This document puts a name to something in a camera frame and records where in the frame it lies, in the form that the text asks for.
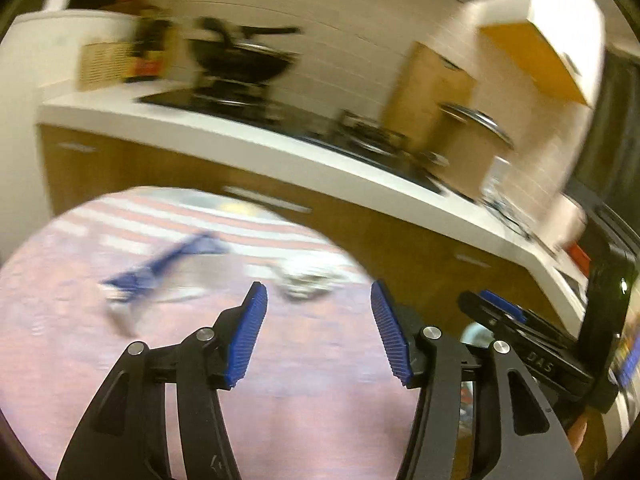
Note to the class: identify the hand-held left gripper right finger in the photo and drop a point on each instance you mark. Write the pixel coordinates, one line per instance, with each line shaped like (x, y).
(392, 340)

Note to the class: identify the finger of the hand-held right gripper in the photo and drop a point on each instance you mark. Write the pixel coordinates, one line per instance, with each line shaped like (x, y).
(500, 305)

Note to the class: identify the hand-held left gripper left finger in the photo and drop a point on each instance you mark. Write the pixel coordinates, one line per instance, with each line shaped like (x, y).
(247, 335)

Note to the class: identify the white printed wrapper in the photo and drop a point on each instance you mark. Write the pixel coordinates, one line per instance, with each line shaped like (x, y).
(310, 280)

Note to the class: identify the white and blue milk carton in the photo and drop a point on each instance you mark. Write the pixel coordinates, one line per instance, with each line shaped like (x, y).
(145, 275)

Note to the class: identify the person's right hand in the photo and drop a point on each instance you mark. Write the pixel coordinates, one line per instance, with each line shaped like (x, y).
(577, 435)

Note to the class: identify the white plastic jug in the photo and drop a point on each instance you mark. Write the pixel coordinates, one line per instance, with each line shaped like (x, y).
(570, 225)

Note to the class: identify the pot with glass lid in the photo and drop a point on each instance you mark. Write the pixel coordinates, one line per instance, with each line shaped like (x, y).
(460, 170)

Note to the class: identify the kitchen counter with wooden cabinets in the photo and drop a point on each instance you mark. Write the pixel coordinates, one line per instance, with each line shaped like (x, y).
(150, 170)

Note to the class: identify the floral pink tablecloth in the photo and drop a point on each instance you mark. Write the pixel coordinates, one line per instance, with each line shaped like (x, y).
(50, 310)

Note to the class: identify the black gas stove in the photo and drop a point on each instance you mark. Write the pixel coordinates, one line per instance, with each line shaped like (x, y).
(300, 127)

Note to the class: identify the wooden cutting board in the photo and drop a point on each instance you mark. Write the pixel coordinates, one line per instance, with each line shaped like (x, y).
(420, 90)

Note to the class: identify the black wok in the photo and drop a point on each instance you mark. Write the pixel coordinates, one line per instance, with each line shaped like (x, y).
(240, 65)

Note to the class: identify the dark sauce bottle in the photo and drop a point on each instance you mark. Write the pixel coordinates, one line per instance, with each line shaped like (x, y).
(142, 50)
(164, 47)

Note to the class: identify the woven basket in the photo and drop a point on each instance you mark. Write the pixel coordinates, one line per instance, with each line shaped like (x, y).
(105, 65)

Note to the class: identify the glass wok lid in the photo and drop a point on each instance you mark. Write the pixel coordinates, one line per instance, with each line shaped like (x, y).
(215, 27)

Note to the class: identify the white refrigerator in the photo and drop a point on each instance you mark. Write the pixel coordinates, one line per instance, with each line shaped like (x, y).
(35, 70)

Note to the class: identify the yellow and white wall cabinet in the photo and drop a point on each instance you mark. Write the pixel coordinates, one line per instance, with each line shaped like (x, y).
(550, 45)

